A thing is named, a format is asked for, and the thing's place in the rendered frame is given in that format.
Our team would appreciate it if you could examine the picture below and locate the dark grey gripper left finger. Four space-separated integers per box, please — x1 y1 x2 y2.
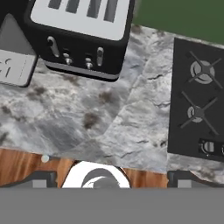
0 170 58 189

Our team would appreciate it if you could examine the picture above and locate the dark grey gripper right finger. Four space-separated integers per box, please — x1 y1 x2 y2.
167 170 224 189

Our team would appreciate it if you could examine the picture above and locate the grey and black small appliance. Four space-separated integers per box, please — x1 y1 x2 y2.
0 12 39 88

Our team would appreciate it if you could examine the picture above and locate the wooden cabinet front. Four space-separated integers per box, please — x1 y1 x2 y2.
0 147 171 189

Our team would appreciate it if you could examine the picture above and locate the small pale round cabinet knob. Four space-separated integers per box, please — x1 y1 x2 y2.
40 154 51 164

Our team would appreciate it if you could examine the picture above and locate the silver hob knob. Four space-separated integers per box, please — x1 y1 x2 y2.
200 140 217 155

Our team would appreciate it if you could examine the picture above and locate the white and black round object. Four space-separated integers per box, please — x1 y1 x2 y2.
61 160 131 189

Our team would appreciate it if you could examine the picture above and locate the black toaster with silver top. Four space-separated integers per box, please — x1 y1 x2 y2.
24 0 137 83

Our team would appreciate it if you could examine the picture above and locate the black gas hob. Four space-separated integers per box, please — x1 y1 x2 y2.
167 37 224 163

